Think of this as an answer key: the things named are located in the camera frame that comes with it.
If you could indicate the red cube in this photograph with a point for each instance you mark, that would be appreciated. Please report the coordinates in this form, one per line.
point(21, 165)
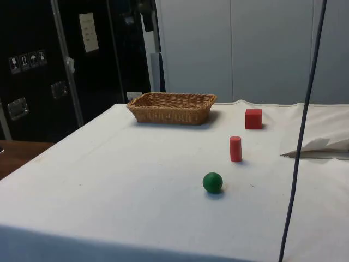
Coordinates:
point(253, 119)

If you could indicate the pale lockers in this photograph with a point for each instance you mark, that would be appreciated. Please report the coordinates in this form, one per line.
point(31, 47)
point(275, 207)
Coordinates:
point(245, 49)

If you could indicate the red cylinder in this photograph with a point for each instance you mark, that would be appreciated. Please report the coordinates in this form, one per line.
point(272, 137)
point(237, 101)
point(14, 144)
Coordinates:
point(235, 149)

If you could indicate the green ball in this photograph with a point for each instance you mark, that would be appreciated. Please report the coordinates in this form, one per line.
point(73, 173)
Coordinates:
point(212, 183)

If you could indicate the black cabinet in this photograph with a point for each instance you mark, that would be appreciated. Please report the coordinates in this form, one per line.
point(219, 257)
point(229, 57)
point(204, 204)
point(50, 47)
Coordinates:
point(35, 68)

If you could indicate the wicker basket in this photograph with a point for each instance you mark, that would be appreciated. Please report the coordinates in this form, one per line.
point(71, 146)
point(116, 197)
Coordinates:
point(171, 109)

